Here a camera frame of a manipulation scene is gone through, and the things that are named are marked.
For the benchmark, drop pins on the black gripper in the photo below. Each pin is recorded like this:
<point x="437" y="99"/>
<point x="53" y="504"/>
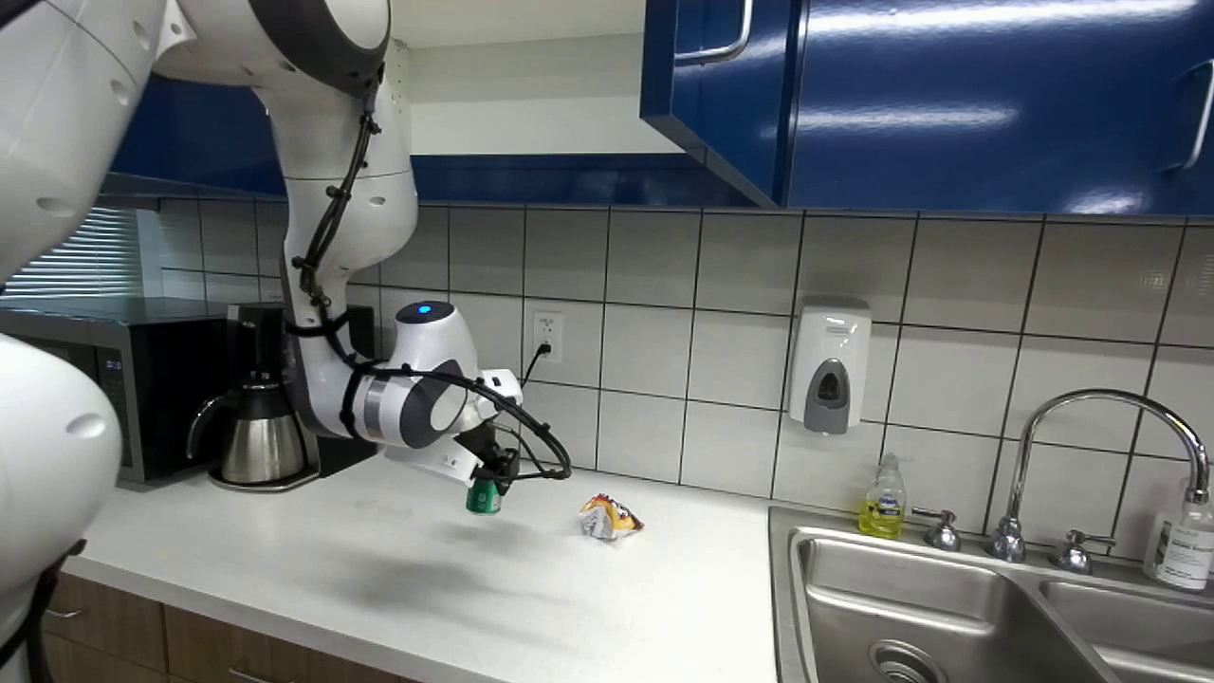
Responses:
<point x="493" y="453"/>

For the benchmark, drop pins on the green soda can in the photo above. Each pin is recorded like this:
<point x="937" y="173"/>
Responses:
<point x="482" y="497"/>

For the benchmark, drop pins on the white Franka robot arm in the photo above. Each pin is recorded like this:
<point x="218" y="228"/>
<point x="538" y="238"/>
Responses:
<point x="355" y="192"/>

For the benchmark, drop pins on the wooden base cabinet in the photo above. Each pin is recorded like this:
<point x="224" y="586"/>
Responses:
<point x="138" y="631"/>

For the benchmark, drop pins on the open blue cabinet door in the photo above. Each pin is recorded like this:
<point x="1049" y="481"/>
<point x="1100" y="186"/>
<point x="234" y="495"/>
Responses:
<point x="727" y="99"/>

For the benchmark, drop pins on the closed blue cabinet door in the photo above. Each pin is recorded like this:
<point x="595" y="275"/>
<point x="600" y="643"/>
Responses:
<point x="987" y="114"/>

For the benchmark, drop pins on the crumpled orange snack packet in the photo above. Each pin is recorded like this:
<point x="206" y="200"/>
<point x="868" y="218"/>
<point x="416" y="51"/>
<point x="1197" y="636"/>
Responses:
<point x="607" y="519"/>

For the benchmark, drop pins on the steel coffee carafe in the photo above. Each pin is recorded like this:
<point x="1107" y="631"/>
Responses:
<point x="258" y="443"/>

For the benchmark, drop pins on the black coffee maker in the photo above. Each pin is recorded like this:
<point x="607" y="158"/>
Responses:
<point x="258" y="344"/>

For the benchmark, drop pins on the black microwave oven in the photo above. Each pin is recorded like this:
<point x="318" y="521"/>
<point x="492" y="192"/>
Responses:
<point x="164" y="381"/>

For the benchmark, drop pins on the yellow dish soap bottle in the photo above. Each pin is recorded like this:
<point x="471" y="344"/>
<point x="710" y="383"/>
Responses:
<point x="882" y="511"/>

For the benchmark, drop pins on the stainless steel sink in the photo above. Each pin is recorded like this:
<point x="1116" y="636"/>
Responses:
<point x="910" y="609"/>

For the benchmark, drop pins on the chrome faucet knob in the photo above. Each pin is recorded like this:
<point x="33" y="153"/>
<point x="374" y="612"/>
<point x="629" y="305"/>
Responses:
<point x="937" y="531"/>
<point x="1077" y="553"/>

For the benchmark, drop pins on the white slatted window blind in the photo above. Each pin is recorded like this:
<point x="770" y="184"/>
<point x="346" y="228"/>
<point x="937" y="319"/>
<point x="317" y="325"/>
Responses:
<point x="77" y="259"/>

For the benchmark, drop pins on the chrome gooseneck faucet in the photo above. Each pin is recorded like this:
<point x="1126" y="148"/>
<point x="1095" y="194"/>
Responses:
<point x="1013" y="505"/>

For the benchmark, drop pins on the white hand soap bottle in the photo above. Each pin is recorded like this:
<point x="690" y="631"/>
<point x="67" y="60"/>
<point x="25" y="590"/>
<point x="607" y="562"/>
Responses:
<point x="1186" y="544"/>

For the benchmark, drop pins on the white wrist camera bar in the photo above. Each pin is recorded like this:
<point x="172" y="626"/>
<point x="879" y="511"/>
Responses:
<point x="447" y="463"/>

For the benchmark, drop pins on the white wall power outlet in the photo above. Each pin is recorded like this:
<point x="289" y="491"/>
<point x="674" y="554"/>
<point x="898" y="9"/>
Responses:
<point x="546" y="340"/>

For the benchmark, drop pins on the blue wall cabinet carcass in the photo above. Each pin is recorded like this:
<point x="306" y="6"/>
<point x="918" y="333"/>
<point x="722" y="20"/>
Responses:
<point x="583" y="181"/>

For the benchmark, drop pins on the white wall soap dispenser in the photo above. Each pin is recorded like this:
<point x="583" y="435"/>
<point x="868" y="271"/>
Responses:
<point x="828" y="362"/>

